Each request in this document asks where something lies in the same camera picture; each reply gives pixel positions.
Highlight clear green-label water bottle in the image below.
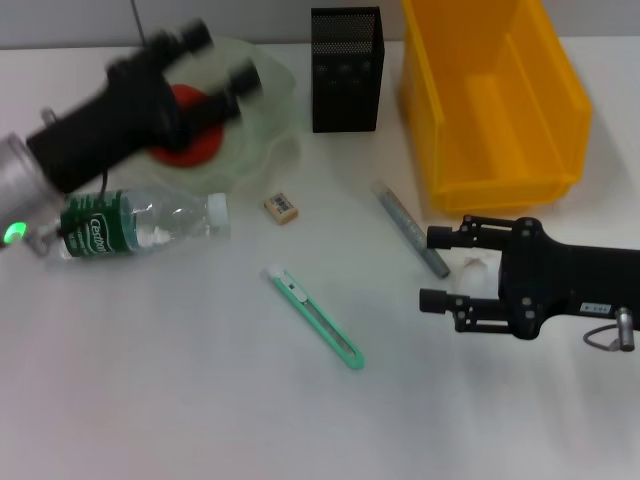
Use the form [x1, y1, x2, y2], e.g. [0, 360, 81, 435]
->
[42, 188, 232, 264]

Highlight gripper cable with plugs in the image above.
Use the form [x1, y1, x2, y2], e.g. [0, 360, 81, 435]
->
[583, 307, 640, 354]
[27, 107, 109, 256]

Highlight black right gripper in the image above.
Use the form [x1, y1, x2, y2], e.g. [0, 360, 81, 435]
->
[418, 214, 640, 342]

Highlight white paper ball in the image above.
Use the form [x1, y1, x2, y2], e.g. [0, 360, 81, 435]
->
[452, 247, 501, 296]

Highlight black mesh pen holder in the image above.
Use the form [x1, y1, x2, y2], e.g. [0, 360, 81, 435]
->
[309, 6, 386, 134]

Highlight beige eraser with barcode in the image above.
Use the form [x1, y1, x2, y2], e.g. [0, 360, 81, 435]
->
[263, 192, 300, 226]

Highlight left gripper cable with plugs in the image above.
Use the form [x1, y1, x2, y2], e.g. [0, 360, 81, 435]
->
[27, 107, 109, 256]

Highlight yellow plastic bin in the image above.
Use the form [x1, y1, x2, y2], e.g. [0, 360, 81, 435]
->
[399, 0, 595, 217]

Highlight red-orange fruit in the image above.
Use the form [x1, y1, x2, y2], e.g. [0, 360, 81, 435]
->
[147, 83, 225, 171]

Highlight green glass fruit plate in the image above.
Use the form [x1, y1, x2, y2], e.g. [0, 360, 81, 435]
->
[99, 34, 303, 199]

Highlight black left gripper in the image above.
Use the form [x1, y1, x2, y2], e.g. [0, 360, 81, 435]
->
[27, 18, 265, 195]

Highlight grey pen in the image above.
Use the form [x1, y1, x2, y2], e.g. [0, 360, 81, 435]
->
[370, 180, 451, 280]

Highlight right gripper cable with plugs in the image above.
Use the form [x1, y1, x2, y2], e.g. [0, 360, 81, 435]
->
[583, 307, 640, 354]

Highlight green utility knife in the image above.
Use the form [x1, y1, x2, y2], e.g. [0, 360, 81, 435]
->
[260, 264, 366, 371]

